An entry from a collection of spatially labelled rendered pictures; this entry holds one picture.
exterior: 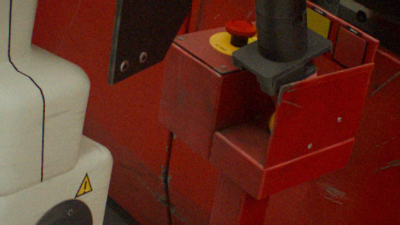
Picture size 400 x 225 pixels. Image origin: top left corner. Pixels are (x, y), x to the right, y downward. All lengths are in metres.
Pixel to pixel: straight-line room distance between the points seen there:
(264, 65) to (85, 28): 0.86
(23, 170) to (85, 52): 1.10
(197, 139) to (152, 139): 0.59
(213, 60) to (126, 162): 0.76
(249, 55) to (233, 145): 0.11
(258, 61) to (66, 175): 0.30
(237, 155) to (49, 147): 0.35
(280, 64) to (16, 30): 0.35
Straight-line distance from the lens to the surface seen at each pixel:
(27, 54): 0.67
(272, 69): 0.89
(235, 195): 1.07
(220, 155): 0.98
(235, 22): 1.02
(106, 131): 1.73
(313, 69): 0.93
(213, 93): 0.97
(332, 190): 1.28
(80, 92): 0.67
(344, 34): 1.01
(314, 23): 1.04
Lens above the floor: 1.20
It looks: 29 degrees down
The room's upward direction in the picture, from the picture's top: 9 degrees clockwise
